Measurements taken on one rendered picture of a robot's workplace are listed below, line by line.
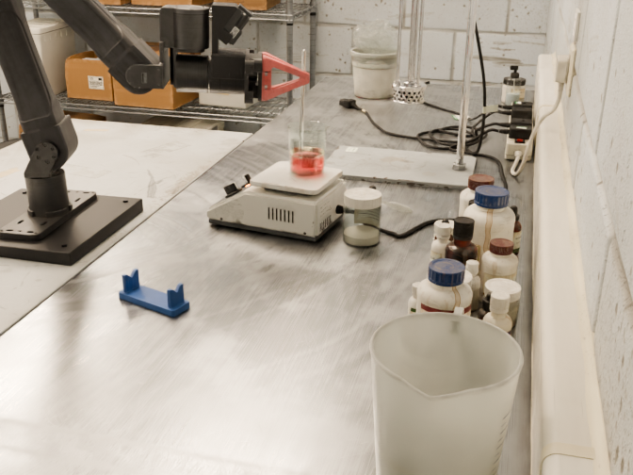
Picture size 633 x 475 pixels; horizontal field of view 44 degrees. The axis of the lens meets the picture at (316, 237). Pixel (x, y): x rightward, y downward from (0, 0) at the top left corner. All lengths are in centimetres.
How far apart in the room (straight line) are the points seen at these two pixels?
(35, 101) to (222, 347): 52
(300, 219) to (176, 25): 34
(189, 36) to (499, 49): 252
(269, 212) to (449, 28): 244
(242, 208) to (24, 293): 36
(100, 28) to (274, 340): 54
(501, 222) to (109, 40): 62
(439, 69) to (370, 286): 258
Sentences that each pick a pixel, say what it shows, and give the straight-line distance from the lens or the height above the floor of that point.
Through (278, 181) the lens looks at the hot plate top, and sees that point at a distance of 126.
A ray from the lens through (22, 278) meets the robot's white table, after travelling 120.
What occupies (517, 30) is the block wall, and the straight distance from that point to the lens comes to 359.
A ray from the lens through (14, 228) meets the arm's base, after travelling 130.
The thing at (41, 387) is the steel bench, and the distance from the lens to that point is 93.
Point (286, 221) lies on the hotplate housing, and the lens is 125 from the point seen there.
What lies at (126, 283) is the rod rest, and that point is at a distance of 109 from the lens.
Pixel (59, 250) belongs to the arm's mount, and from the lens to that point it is 122.
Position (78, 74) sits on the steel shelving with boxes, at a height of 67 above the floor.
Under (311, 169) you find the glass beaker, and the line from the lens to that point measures 127.
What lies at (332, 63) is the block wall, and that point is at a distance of 371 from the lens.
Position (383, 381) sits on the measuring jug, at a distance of 65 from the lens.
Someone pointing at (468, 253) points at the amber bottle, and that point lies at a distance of 107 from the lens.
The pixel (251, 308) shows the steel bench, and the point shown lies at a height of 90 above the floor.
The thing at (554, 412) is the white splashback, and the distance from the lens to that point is 70.
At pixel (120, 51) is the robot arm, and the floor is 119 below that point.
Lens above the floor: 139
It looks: 23 degrees down
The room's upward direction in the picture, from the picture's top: 1 degrees clockwise
